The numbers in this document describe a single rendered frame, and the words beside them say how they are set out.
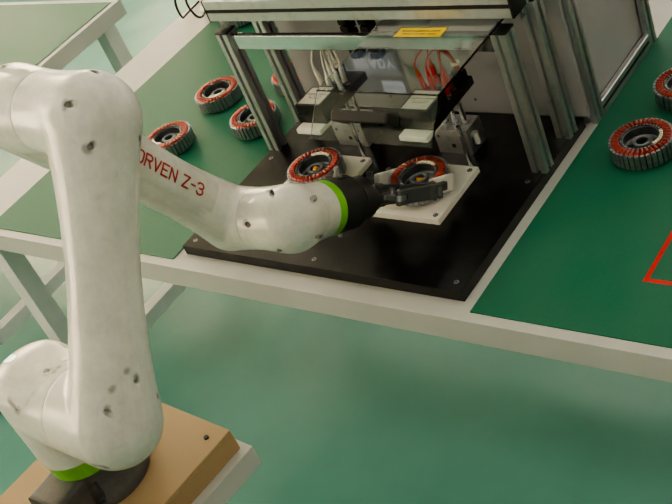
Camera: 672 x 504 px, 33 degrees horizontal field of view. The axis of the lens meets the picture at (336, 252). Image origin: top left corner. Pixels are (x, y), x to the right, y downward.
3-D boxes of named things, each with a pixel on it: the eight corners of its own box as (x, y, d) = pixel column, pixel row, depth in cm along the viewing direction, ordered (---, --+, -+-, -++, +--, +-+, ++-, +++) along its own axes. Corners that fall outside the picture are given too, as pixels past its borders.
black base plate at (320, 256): (465, 302, 182) (461, 291, 181) (186, 254, 222) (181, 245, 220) (586, 127, 207) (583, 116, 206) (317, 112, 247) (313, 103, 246)
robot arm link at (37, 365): (93, 499, 162) (24, 410, 151) (32, 469, 172) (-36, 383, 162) (153, 433, 168) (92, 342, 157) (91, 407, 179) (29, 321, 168)
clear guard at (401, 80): (432, 148, 171) (420, 116, 168) (310, 139, 186) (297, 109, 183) (527, 29, 189) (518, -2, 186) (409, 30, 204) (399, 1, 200)
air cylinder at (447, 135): (474, 155, 209) (465, 131, 206) (440, 152, 214) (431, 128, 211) (486, 138, 212) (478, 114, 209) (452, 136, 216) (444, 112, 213)
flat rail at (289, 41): (505, 52, 184) (500, 36, 183) (230, 49, 223) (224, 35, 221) (509, 48, 185) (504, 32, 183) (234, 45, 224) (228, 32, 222)
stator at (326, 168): (331, 196, 213) (324, 181, 211) (283, 196, 219) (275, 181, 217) (356, 160, 220) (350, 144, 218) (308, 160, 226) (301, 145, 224)
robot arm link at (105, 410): (107, 496, 146) (74, 76, 133) (36, 461, 157) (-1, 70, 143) (186, 463, 155) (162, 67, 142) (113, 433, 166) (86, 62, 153)
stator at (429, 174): (434, 211, 198) (427, 194, 196) (382, 205, 205) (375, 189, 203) (464, 171, 204) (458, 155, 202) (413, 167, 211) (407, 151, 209)
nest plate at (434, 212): (440, 225, 196) (438, 219, 196) (370, 216, 206) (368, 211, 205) (480, 171, 204) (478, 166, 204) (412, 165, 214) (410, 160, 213)
